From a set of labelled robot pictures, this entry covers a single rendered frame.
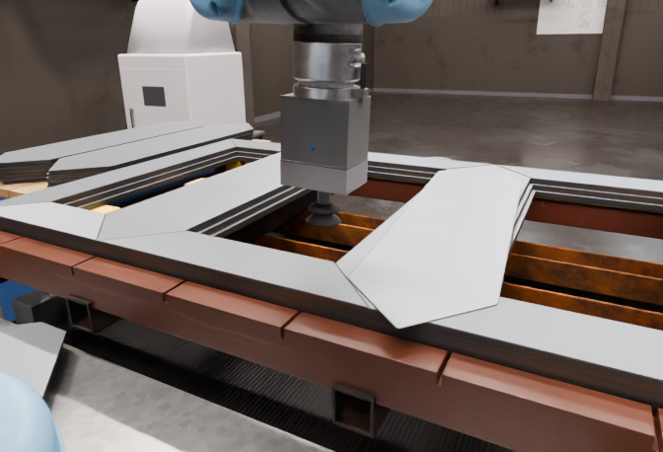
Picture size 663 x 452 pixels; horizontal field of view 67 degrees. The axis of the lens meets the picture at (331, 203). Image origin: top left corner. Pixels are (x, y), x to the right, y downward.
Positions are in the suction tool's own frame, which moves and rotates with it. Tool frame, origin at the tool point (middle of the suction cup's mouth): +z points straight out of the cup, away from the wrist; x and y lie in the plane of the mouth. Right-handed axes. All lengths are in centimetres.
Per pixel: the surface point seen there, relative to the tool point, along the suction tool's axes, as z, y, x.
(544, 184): 7, -23, -59
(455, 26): -47, 219, -1053
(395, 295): 6.8, -10.2, 1.5
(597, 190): 7, -33, -59
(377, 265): 7.0, -5.5, -5.1
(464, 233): 6.6, -13.4, -21.5
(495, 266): 6.4, -19.5, -11.3
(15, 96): 32, 382, -208
